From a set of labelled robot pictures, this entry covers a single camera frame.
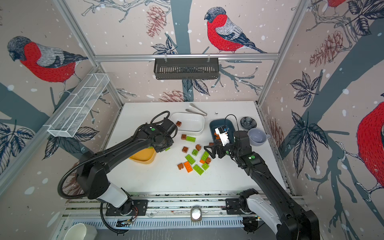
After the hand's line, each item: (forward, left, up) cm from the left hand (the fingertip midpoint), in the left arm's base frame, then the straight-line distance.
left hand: (169, 144), depth 83 cm
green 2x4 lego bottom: (-10, -17, -12) cm, 23 cm away
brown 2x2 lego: (+3, -8, -13) cm, 15 cm away
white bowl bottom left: (-38, +36, -9) cm, 53 cm away
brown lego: (-8, -6, -11) cm, 15 cm away
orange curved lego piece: (+11, -30, -10) cm, 33 cm away
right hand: (-4, -22, +5) cm, 23 cm away
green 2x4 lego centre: (-3, -11, -13) cm, 17 cm away
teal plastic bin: (+21, -38, -9) cm, 45 cm away
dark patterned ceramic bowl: (+23, -53, -11) cm, 59 cm away
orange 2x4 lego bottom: (-8, -10, -13) cm, 18 cm away
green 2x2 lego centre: (+1, -15, -12) cm, 19 cm away
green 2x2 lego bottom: (-9, -21, -12) cm, 25 cm away
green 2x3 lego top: (+11, -12, -13) cm, 21 cm away
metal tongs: (+35, -22, -13) cm, 43 cm away
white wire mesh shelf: (+6, +48, +17) cm, 51 cm away
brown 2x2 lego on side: (+4, -17, -12) cm, 21 cm away
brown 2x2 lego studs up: (+6, -25, -11) cm, 28 cm away
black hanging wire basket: (+53, -9, +15) cm, 56 cm away
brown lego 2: (-5, -23, -11) cm, 26 cm away
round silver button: (-33, -15, -2) cm, 36 cm away
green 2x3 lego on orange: (-2, -21, -11) cm, 24 cm away
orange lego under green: (-5, -19, -13) cm, 23 cm away
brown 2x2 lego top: (+13, -7, -12) cm, 19 cm away
